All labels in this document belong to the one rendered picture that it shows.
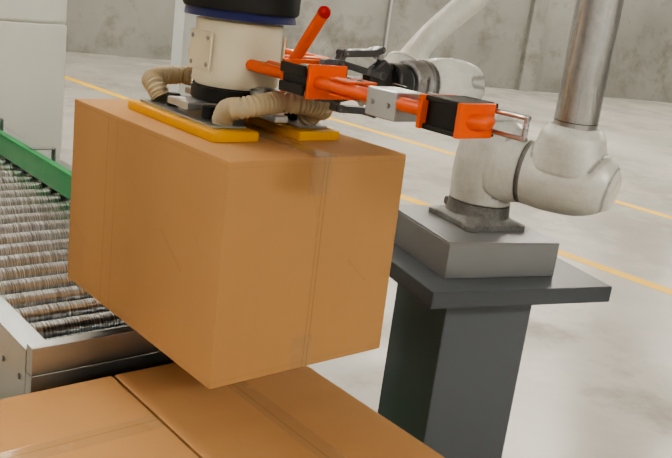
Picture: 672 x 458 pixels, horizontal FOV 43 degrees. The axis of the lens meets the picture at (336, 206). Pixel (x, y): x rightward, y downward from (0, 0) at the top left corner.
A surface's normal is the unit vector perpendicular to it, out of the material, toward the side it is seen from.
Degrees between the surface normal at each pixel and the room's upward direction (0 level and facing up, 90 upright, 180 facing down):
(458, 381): 90
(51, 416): 0
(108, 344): 90
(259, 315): 89
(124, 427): 0
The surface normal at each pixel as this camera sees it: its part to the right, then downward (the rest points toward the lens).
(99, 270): -0.77, 0.07
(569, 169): -0.37, 0.14
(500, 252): 0.39, 0.28
